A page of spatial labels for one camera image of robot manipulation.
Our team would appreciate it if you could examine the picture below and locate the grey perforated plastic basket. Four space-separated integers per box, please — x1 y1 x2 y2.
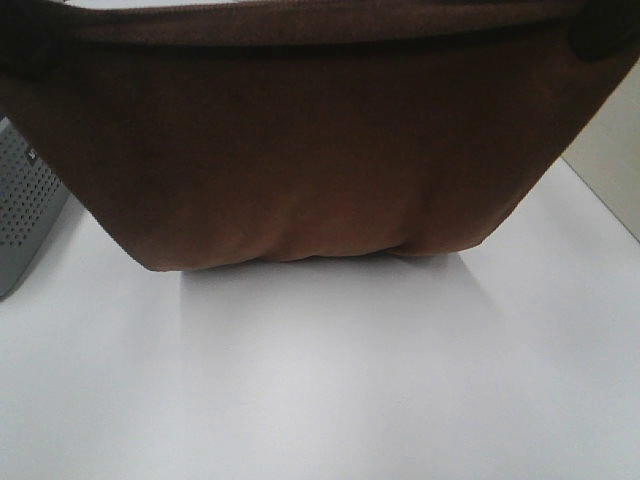
0 117 69 297

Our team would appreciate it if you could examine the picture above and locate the brown towel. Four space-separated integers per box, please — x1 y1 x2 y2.
1 1 639 271

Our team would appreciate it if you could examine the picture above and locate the beige fabric storage box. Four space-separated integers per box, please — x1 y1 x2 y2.
563 84 639 215

